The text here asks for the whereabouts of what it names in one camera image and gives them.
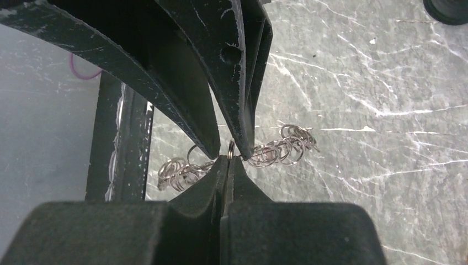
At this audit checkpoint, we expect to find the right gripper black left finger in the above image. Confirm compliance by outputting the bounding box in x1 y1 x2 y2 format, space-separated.
1 156 228 264

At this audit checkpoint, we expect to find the black left microphone stand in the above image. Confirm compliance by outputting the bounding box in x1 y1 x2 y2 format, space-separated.
423 0 467 25

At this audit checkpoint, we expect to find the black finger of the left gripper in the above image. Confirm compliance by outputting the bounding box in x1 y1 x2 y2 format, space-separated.
157 1 273 160
1 1 220 158

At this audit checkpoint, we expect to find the metal disc with keyrings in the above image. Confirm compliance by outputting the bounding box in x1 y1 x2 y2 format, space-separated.
157 124 320 193

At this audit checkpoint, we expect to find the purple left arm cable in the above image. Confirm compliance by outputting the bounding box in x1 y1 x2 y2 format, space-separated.
69 52 103 81

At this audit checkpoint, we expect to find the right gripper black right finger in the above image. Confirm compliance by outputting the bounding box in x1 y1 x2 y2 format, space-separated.
220 158 387 264

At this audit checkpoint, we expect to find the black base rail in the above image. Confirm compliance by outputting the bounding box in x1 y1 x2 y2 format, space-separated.
85 72 154 202

